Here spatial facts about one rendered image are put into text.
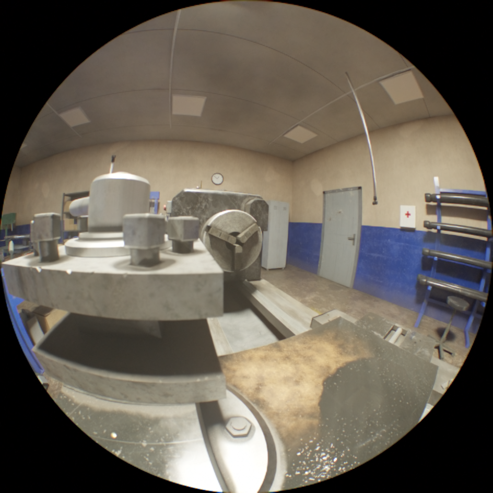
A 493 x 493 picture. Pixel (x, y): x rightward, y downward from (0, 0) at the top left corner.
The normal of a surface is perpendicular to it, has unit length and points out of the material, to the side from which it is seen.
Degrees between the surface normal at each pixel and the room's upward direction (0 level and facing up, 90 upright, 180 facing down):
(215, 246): 90
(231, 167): 90
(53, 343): 0
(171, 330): 0
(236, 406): 0
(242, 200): 90
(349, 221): 90
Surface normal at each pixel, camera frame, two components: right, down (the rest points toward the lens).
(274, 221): 0.38, 0.14
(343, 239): -0.92, 0.00
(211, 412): 0.04, -0.99
